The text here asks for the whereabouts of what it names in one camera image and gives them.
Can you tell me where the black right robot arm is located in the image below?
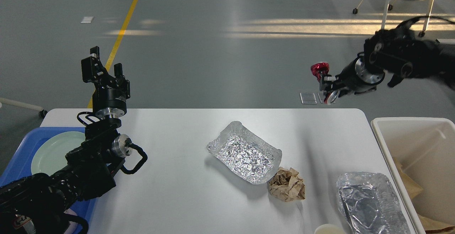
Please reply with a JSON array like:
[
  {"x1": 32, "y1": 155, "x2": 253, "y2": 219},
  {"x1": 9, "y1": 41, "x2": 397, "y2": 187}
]
[{"x1": 311, "y1": 16, "x2": 455, "y2": 104}]

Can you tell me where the pink mug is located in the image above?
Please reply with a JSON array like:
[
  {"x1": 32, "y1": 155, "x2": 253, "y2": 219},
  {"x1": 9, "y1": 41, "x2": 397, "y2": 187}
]
[{"x1": 64, "y1": 209, "x2": 78, "y2": 234}]

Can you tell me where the white plastic bin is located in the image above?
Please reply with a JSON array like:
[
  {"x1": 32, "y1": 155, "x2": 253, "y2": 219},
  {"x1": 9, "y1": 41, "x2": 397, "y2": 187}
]
[{"x1": 371, "y1": 117, "x2": 455, "y2": 234}]

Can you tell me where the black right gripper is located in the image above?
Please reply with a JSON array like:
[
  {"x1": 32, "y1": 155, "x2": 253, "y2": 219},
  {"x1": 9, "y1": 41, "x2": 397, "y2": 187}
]
[{"x1": 318, "y1": 58, "x2": 385, "y2": 99}]

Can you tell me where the white leg with caster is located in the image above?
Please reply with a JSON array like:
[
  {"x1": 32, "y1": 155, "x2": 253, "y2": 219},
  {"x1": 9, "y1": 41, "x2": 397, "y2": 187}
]
[{"x1": 0, "y1": 97, "x2": 48, "y2": 119}]

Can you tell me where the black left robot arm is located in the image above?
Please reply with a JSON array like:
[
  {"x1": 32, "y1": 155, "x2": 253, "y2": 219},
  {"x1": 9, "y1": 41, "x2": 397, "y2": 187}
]
[{"x1": 0, "y1": 46, "x2": 148, "y2": 234}]

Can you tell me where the crushed red soda can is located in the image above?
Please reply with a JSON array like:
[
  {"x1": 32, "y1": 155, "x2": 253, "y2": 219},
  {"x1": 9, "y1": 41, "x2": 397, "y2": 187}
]
[{"x1": 310, "y1": 62, "x2": 340, "y2": 89}]

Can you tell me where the blue plastic tray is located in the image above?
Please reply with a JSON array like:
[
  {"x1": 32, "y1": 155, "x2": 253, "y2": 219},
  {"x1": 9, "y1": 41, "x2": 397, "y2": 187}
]
[{"x1": 0, "y1": 127, "x2": 98, "y2": 234}]

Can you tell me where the white paper on floor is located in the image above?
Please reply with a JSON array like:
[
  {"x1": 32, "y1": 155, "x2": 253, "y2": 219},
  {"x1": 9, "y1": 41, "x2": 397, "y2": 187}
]
[{"x1": 81, "y1": 16, "x2": 94, "y2": 24}]

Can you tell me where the white bar on floor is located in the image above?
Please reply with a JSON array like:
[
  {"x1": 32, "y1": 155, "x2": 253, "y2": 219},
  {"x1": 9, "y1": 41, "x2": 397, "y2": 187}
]
[{"x1": 437, "y1": 38, "x2": 455, "y2": 45}]

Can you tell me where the crumpled brown paper ball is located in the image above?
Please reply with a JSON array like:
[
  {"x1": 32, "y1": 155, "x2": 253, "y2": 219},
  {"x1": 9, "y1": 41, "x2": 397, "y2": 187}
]
[{"x1": 268, "y1": 166, "x2": 306, "y2": 202}]

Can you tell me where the foil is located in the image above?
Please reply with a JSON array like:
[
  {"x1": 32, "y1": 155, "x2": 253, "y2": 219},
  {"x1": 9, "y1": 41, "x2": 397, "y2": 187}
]
[{"x1": 336, "y1": 171, "x2": 411, "y2": 234}]

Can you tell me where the light green plate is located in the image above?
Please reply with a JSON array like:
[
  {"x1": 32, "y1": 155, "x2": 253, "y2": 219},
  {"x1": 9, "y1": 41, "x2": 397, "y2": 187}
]
[{"x1": 31, "y1": 131, "x2": 86, "y2": 176}]

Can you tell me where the aluminium foil tray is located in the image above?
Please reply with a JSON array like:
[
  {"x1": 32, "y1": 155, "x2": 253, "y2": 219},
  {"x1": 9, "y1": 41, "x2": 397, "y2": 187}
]
[{"x1": 206, "y1": 121, "x2": 282, "y2": 185}]

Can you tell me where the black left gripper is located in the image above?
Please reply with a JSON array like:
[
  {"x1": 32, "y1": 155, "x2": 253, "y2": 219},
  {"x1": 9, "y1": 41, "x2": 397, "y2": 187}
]
[{"x1": 81, "y1": 46, "x2": 130, "y2": 118}]

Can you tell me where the brown paper in bin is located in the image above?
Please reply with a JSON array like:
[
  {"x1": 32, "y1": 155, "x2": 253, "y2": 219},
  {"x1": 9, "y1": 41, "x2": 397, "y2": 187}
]
[{"x1": 417, "y1": 214, "x2": 455, "y2": 234}]

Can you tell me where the brown paper bag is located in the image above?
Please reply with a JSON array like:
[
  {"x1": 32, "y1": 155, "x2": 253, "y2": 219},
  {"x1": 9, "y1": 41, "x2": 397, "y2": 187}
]
[{"x1": 392, "y1": 157, "x2": 424, "y2": 200}]

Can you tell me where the white cup bottom edge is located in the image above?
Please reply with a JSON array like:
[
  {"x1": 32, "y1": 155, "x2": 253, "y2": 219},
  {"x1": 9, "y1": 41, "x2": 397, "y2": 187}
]
[{"x1": 314, "y1": 224, "x2": 346, "y2": 234}]

